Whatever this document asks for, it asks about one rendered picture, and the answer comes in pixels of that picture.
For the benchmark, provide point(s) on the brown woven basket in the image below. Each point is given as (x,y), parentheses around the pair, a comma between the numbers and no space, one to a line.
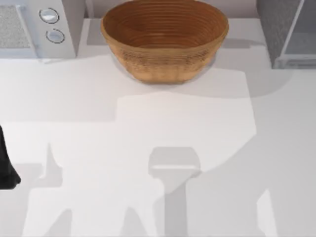
(165,37)

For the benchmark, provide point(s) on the round microwave knob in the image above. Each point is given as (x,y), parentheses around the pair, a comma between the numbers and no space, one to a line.
(49,15)
(55,36)

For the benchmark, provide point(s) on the grey cabinet with dark inside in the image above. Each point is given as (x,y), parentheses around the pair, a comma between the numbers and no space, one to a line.
(279,32)

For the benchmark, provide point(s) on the pale microwave oven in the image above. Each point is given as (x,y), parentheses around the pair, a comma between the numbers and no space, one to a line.
(29,29)

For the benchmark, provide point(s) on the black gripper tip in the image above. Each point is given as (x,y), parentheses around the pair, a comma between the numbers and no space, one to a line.
(7,170)

